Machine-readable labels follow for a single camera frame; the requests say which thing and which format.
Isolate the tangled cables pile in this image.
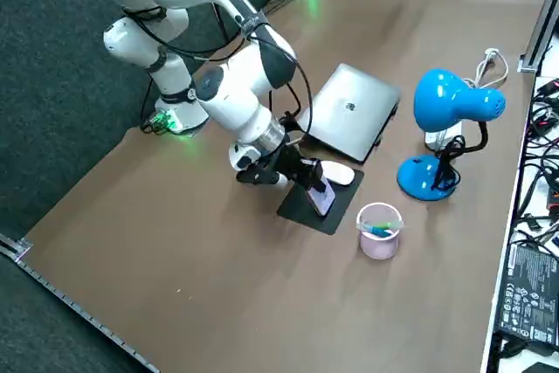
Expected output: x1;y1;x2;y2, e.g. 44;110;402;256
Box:
519;78;559;243

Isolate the black mouse pad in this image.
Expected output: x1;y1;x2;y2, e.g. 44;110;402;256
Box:
277;167;366;237

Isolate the black labelled power adapter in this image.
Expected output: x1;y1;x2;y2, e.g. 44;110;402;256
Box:
496;241;559;344

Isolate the aluminium table edge rail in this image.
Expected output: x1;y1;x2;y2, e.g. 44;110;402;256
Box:
0;232;162;373

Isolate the aluminium post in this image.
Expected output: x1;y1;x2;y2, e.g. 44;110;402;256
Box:
518;0;559;74

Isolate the white cable with plug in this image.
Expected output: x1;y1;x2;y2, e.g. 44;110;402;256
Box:
473;46;510;86

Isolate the purple smartphone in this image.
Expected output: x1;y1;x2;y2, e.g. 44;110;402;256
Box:
304;176;337;219

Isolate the black lamp cord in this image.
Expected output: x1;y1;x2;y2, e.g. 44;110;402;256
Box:
431;135;467;191

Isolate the blue desk lamp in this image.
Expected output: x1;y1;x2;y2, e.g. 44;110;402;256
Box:
396;67;507;203

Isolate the grey laptop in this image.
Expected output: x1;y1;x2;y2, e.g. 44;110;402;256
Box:
296;63;402;163

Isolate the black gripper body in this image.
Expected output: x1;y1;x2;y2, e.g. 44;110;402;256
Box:
273;143;323;189

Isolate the white computer mouse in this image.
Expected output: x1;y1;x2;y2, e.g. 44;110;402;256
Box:
321;161;355;187

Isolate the green pen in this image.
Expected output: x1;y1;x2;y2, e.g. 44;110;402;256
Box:
373;223;405;237

